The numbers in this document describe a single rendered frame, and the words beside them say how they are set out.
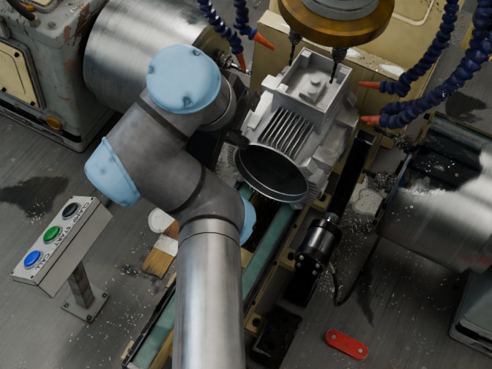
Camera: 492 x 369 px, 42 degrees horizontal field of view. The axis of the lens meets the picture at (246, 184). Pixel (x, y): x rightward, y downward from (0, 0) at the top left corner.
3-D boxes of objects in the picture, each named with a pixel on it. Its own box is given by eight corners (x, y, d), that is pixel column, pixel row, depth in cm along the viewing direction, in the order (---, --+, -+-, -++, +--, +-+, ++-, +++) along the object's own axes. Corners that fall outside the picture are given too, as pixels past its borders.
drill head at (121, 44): (104, 25, 148) (89, -68, 126) (244, 88, 141) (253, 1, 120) (36, 97, 135) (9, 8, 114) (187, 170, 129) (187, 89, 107)
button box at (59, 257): (89, 213, 112) (70, 193, 109) (115, 215, 107) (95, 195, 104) (28, 293, 103) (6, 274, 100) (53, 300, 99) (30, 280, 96)
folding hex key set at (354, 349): (368, 350, 124) (370, 347, 122) (362, 364, 122) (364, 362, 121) (327, 329, 125) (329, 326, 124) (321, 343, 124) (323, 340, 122)
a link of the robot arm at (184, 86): (123, 84, 69) (173, 23, 69) (154, 105, 80) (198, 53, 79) (176, 129, 67) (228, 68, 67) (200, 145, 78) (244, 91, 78)
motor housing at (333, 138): (269, 111, 137) (279, 50, 121) (348, 150, 134) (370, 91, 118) (222, 179, 127) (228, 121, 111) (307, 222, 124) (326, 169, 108)
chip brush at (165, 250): (187, 192, 139) (187, 191, 138) (208, 202, 138) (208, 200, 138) (139, 269, 129) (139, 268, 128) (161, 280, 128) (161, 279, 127)
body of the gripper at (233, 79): (263, 100, 94) (251, 80, 82) (238, 152, 94) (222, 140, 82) (218, 80, 96) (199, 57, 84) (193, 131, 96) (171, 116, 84)
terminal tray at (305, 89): (296, 72, 124) (302, 45, 117) (345, 94, 121) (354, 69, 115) (268, 113, 118) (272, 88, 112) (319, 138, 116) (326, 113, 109)
